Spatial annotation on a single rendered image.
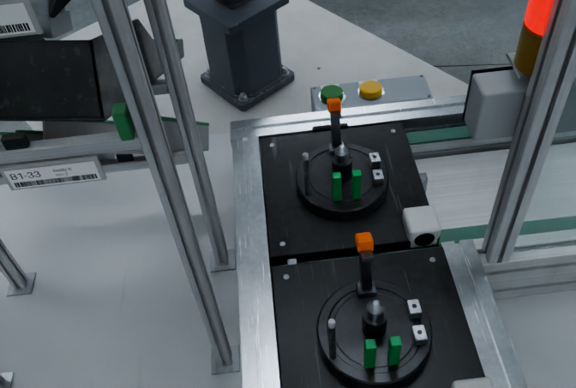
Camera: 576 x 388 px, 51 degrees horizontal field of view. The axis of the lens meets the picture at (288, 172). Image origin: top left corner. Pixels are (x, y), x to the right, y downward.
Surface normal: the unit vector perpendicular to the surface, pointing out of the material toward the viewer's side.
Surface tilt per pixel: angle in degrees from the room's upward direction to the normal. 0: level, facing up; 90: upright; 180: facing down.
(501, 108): 90
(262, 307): 0
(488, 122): 90
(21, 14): 90
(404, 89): 0
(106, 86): 90
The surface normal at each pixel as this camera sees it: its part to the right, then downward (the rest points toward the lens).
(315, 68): -0.07, -0.67
